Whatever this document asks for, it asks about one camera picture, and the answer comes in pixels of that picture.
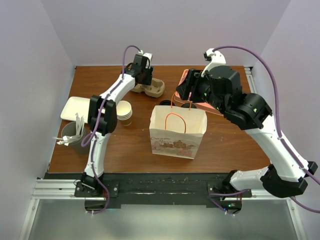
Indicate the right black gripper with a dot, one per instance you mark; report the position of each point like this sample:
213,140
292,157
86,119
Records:
193,80

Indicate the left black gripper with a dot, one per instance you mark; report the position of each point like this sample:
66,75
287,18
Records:
147,81

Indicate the stack of paper cups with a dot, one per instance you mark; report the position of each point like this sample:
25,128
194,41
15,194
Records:
124,112

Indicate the paper bag orange handles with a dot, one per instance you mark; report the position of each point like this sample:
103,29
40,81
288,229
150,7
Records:
176,131

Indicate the black cup lid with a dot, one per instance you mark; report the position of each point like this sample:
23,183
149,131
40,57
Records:
165,103
189,106

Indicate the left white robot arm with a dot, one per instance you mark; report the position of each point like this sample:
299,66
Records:
102,120

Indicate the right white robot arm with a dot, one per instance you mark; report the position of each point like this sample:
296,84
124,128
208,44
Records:
283,177

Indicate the cardboard cup carrier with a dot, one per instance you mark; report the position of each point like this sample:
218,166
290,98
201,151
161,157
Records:
155,90

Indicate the white rectangular plate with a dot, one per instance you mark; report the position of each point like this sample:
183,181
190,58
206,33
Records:
76,105

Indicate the grey holder cup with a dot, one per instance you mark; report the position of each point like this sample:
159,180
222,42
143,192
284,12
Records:
79,149

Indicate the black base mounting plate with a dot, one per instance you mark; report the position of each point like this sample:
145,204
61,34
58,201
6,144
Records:
188,189

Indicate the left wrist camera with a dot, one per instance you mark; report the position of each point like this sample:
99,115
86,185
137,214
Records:
143,60

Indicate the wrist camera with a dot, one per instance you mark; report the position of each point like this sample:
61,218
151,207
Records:
214,58
143,60

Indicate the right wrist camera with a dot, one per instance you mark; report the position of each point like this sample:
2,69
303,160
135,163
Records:
214,58

